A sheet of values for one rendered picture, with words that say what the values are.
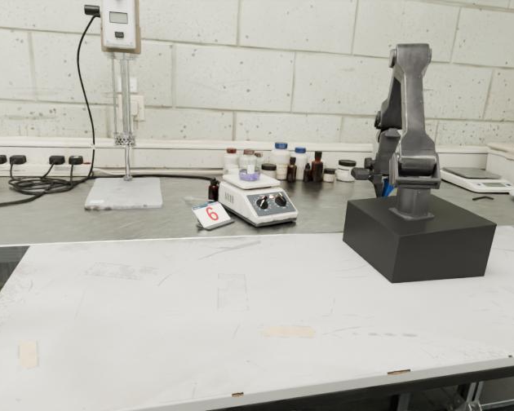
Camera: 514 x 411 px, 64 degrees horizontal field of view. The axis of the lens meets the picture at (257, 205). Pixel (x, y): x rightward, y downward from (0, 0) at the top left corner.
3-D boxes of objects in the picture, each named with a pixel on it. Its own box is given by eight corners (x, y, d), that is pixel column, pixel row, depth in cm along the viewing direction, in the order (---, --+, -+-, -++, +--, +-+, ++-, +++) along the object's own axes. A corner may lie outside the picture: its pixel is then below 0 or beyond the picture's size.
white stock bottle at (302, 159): (309, 179, 152) (312, 148, 149) (294, 180, 149) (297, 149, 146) (300, 175, 157) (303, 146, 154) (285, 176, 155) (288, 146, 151)
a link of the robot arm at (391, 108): (432, 55, 89) (427, 25, 94) (392, 55, 90) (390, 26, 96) (407, 144, 113) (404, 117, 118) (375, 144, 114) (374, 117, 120)
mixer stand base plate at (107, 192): (162, 207, 111) (162, 204, 110) (83, 209, 105) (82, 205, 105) (159, 180, 138) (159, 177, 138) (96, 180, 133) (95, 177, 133)
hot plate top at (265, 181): (281, 185, 110) (281, 182, 110) (243, 189, 104) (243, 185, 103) (257, 174, 119) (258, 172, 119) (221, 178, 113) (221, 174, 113)
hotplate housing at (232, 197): (298, 221, 106) (301, 192, 104) (255, 228, 100) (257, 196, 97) (253, 198, 124) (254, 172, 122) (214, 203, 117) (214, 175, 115)
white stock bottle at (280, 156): (266, 175, 154) (268, 141, 150) (283, 174, 157) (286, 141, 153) (273, 180, 148) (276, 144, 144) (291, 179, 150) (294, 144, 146)
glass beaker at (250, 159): (266, 182, 110) (268, 150, 108) (250, 185, 105) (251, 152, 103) (247, 177, 114) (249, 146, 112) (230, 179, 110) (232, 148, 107)
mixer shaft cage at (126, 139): (136, 147, 116) (134, 54, 109) (111, 147, 115) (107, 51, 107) (137, 143, 123) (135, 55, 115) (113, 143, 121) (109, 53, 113)
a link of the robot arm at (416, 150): (430, 37, 90) (423, 57, 95) (395, 37, 91) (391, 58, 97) (438, 169, 78) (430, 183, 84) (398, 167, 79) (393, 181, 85)
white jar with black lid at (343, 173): (345, 177, 160) (347, 158, 158) (358, 181, 155) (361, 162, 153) (332, 178, 156) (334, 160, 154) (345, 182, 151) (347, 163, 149)
